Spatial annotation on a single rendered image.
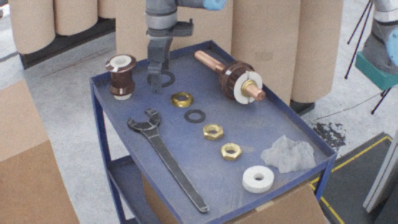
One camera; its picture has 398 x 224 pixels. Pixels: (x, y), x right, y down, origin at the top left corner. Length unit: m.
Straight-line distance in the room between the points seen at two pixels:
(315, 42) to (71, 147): 1.50
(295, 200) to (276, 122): 0.24
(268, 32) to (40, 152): 1.16
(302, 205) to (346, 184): 0.79
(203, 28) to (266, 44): 0.39
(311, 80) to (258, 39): 0.58
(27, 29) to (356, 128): 2.50
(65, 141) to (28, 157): 1.40
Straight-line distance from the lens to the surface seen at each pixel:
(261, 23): 1.78
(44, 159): 1.09
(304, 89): 2.33
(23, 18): 2.98
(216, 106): 1.17
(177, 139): 1.07
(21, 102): 1.23
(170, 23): 1.14
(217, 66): 1.24
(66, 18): 3.13
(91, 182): 2.18
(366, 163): 1.95
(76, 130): 2.50
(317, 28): 2.14
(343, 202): 1.73
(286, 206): 1.02
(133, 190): 1.44
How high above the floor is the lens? 1.59
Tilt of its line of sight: 38 degrees down
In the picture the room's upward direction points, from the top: 2 degrees clockwise
